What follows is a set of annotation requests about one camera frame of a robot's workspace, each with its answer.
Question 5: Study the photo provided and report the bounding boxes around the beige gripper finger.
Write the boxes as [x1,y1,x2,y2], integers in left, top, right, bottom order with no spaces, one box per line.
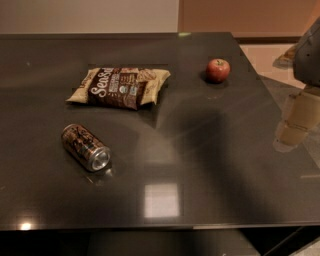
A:
[273,89,320,153]

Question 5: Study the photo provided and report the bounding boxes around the orange soda can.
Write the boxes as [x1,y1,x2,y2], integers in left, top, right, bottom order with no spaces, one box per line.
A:
[61,124,111,173]

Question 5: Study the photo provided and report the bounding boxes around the red apple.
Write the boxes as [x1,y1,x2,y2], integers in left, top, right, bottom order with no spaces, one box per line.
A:
[206,59,231,83]

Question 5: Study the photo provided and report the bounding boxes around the brown snack chip bag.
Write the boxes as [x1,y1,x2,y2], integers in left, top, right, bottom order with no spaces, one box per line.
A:
[67,67,170,110]

